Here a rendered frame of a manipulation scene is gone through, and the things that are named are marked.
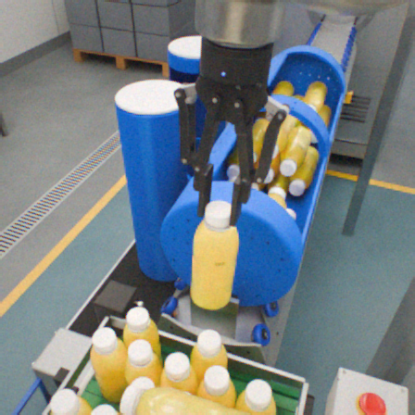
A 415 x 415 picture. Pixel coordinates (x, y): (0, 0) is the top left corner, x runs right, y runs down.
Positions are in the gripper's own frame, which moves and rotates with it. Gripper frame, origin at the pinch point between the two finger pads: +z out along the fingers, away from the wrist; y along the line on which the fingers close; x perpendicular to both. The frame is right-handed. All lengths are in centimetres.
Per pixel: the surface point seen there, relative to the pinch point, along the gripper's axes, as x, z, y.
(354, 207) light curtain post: -160, 104, -32
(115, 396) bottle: 10.9, 43.6, 13.3
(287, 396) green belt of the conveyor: -2.6, 45.0, -16.9
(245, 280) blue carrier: -14.4, 29.6, -2.9
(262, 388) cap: 7.8, 27.6, -12.0
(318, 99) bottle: -87, 19, -3
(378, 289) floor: -126, 126, -53
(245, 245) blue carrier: -13.9, 20.2, -1.6
